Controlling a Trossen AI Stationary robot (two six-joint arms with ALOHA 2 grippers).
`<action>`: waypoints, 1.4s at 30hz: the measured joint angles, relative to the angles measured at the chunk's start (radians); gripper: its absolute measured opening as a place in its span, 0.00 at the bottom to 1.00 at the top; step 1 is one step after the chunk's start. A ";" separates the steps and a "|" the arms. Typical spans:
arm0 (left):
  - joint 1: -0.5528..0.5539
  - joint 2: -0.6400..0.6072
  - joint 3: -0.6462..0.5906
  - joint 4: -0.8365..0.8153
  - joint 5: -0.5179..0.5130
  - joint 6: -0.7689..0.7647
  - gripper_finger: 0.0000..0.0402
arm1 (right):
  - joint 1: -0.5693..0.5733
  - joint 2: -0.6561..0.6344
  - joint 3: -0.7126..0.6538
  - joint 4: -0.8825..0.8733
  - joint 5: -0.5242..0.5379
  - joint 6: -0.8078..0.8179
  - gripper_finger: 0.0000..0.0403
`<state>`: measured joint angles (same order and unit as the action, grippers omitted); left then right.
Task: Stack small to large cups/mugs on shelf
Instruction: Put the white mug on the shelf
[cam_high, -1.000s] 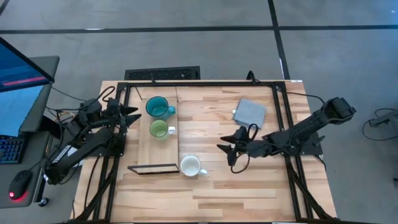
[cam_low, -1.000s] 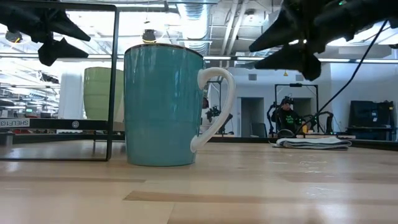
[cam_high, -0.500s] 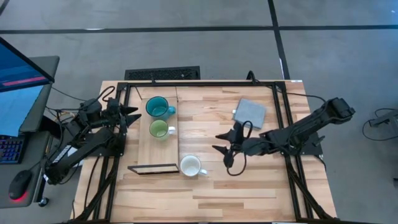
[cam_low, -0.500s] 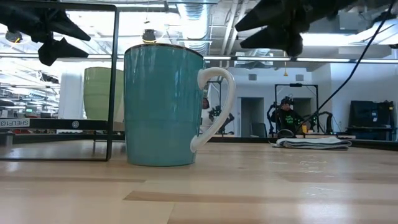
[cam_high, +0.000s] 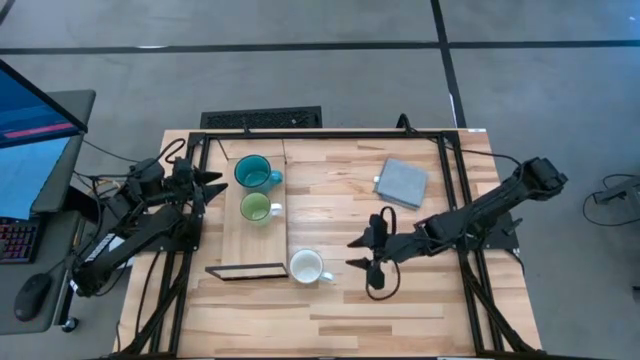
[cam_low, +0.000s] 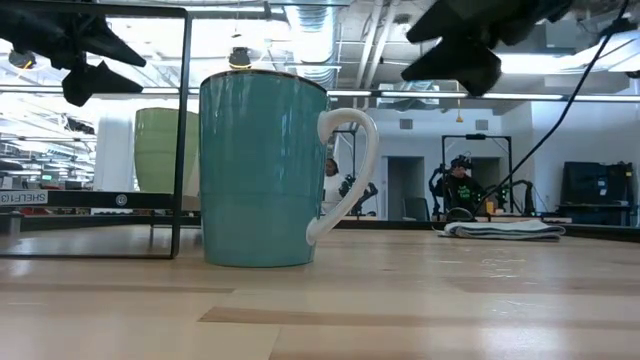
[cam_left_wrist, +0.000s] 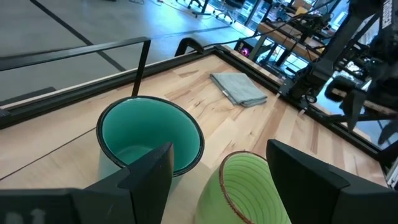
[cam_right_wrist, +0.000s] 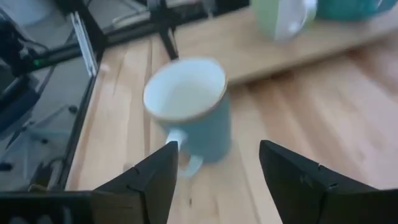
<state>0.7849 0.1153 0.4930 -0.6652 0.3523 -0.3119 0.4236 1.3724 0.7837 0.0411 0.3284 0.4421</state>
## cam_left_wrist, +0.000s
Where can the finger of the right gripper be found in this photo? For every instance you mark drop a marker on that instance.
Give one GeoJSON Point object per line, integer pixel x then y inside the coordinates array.
{"type": "Point", "coordinates": [355, 107]}
{"type": "Point", "coordinates": [388, 132]}

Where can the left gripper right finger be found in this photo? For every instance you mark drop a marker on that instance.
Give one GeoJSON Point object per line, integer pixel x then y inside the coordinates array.
{"type": "Point", "coordinates": [311, 199]}

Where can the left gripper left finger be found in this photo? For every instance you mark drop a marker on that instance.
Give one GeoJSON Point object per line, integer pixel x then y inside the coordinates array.
{"type": "Point", "coordinates": [146, 193]}

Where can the green and white mug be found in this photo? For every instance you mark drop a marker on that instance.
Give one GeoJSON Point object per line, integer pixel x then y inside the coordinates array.
{"type": "Point", "coordinates": [248, 186]}

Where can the teal ceramic mug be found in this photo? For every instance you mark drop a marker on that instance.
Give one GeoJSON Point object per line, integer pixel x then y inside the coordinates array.
{"type": "Point", "coordinates": [149, 124]}

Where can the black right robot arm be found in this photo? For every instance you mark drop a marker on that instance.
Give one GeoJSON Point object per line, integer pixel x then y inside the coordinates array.
{"type": "Point", "coordinates": [339, 46]}

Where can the wooden workbench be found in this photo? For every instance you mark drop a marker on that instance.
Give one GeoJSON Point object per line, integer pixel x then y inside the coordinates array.
{"type": "Point", "coordinates": [289, 39]}

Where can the grey folded cloth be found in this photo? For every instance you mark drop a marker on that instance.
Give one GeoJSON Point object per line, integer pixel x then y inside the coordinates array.
{"type": "Point", "coordinates": [241, 88]}

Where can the computer tower with purple light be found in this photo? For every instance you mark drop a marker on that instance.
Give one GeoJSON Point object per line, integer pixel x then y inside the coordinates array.
{"type": "Point", "coordinates": [245, 49]}

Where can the black office chair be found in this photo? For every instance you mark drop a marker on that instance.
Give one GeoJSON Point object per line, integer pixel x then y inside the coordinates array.
{"type": "Point", "coordinates": [228, 6]}

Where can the black aluminium table frame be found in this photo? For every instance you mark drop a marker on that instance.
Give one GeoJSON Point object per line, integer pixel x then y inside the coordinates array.
{"type": "Point", "coordinates": [93, 91]}

